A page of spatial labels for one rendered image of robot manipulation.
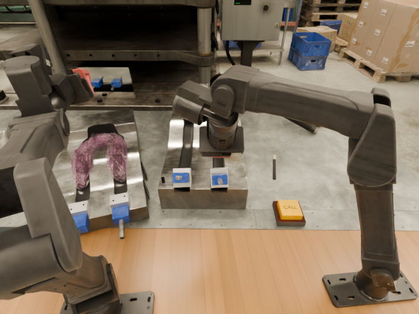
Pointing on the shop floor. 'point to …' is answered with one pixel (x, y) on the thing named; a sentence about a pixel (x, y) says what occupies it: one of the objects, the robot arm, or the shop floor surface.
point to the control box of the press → (249, 25)
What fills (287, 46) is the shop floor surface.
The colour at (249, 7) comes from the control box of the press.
